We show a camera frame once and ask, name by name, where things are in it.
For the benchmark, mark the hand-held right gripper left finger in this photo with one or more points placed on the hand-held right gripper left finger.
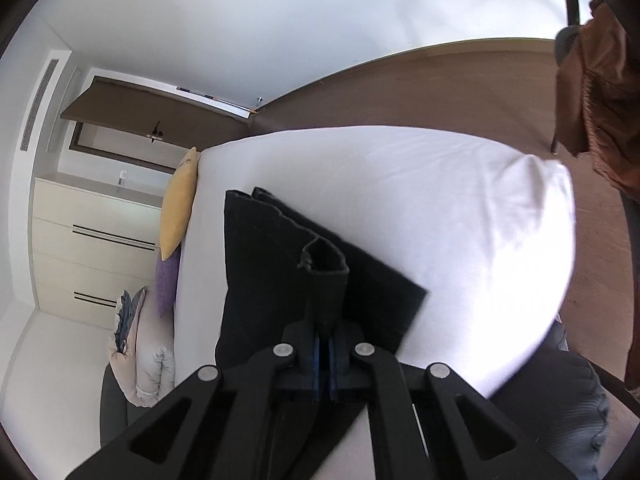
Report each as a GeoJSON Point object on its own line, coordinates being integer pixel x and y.
{"type": "Point", "coordinates": [315, 360]}

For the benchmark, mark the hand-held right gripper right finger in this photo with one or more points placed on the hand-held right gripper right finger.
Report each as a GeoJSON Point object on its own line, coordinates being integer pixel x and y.
{"type": "Point", "coordinates": [334, 360]}

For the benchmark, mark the black pants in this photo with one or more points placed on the black pants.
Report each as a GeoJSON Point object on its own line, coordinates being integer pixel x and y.
{"type": "Point", "coordinates": [280, 270]}

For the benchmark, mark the white bed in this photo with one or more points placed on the white bed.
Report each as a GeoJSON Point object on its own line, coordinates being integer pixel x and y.
{"type": "Point", "coordinates": [425, 220]}

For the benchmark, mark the white folded duvet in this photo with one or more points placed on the white folded duvet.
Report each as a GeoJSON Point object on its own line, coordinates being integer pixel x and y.
{"type": "Point", "coordinates": [147, 355]}

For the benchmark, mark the purple pillow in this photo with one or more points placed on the purple pillow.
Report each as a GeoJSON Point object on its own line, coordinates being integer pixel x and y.
{"type": "Point", "coordinates": [167, 280]}

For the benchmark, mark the grey patterned cushion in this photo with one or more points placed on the grey patterned cushion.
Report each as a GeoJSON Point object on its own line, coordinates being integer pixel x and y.
{"type": "Point", "coordinates": [125, 317]}

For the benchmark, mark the yellow pillow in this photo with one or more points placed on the yellow pillow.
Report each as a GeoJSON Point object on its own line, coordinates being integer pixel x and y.
{"type": "Point", "coordinates": [177, 210]}

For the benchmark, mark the grey knitted blanket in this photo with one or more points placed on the grey knitted blanket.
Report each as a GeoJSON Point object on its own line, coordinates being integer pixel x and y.
{"type": "Point", "coordinates": [565, 400]}

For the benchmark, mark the cream drawer cabinet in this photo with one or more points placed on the cream drawer cabinet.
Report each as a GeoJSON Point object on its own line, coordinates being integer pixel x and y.
{"type": "Point", "coordinates": [95, 240]}

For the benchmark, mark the brown jacket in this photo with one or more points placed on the brown jacket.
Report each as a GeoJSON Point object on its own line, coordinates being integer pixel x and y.
{"type": "Point", "coordinates": [600, 100]}

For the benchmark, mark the wall mirror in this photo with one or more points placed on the wall mirror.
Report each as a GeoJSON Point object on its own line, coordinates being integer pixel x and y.
{"type": "Point", "coordinates": [120, 145]}

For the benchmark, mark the wall air vent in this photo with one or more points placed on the wall air vent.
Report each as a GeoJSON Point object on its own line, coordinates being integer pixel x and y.
{"type": "Point", "coordinates": [39, 105]}

